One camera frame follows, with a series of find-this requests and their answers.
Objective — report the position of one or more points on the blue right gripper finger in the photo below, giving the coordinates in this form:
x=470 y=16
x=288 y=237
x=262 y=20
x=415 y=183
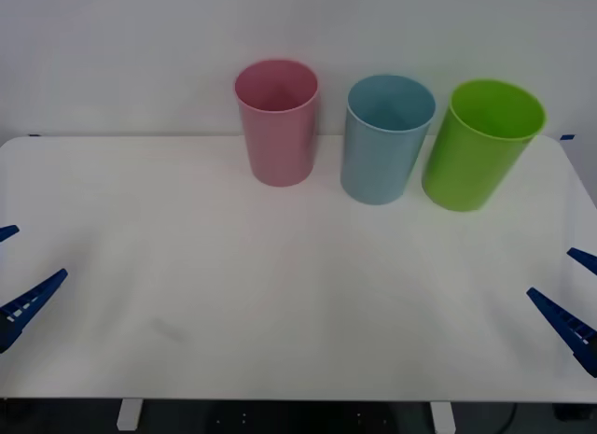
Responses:
x=585 y=259
x=566 y=329

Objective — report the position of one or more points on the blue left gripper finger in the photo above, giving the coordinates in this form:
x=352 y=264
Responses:
x=7 y=232
x=28 y=303

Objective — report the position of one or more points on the green plastic waste bin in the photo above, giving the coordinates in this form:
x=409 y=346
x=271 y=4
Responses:
x=471 y=168

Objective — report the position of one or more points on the white table leg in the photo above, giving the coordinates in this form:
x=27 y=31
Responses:
x=128 y=414
x=442 y=417

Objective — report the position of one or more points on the pale blue plastic waste bin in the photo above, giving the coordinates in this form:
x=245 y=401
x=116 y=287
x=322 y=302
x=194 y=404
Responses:
x=378 y=163

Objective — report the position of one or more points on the pink plastic waste bin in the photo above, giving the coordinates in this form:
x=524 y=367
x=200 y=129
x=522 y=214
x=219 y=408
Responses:
x=280 y=144

